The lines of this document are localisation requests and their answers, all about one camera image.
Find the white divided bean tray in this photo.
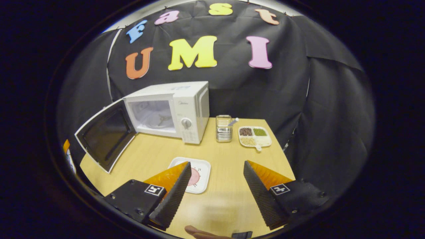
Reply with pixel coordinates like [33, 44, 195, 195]
[238, 126, 272, 152]

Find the pink round food slice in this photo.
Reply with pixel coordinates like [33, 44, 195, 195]
[188, 168, 201, 186]

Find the blue and white board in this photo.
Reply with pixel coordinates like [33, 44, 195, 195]
[66, 151, 76, 174]

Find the white square plate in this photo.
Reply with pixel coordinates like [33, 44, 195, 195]
[168, 157, 211, 194]

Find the metal mesh container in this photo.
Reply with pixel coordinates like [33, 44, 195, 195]
[216, 115, 233, 143]

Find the white microwave oven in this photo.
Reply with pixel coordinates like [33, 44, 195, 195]
[75, 81, 210, 174]

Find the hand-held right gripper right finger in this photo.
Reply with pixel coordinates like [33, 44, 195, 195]
[243, 160, 330, 230]

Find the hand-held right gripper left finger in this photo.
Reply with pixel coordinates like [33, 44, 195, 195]
[104, 161, 193, 231]

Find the black backdrop cloth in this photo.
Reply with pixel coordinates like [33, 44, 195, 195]
[56, 0, 376, 199]

